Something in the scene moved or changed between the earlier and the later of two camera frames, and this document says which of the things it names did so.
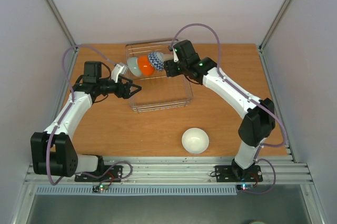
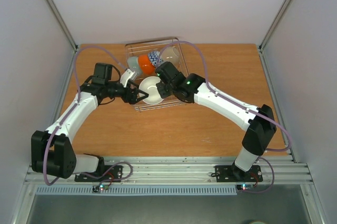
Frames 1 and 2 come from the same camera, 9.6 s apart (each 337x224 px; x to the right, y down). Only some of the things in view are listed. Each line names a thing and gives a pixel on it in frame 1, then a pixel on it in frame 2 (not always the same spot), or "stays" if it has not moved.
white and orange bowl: [145, 67] stays
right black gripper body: [168, 68] -> [161, 90]
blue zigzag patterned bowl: [155, 61] stays
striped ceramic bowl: [195, 140] -> [148, 85]
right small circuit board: [245, 186] stays
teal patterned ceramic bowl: [134, 65] stays
